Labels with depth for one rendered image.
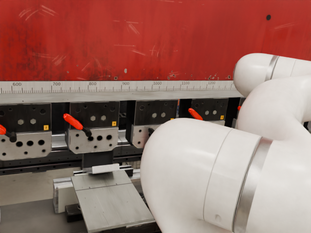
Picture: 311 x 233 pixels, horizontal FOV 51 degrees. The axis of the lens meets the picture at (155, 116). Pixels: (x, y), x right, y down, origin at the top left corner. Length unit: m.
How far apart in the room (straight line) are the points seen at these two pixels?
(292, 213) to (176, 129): 0.15
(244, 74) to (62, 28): 0.48
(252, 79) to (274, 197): 0.41
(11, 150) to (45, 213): 0.26
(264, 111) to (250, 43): 0.68
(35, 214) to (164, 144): 0.81
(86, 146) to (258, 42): 0.67
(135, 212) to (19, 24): 0.58
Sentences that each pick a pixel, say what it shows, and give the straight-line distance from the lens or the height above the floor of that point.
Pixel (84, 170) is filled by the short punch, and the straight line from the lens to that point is 1.10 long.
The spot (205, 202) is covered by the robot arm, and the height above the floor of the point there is 1.36.
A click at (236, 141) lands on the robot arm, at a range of 0.38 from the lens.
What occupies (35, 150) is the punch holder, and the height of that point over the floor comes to 1.12.
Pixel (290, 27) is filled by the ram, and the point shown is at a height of 1.51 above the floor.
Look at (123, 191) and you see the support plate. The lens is 1.02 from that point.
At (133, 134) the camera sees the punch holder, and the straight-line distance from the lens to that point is 1.04.
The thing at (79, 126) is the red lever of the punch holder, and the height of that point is 1.20.
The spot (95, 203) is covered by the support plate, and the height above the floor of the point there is 1.00.
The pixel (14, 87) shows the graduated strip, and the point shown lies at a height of 1.31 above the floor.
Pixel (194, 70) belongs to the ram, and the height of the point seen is 1.35.
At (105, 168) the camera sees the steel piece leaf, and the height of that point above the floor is 1.05.
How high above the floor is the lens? 1.56
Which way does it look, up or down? 20 degrees down
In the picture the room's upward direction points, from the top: 6 degrees clockwise
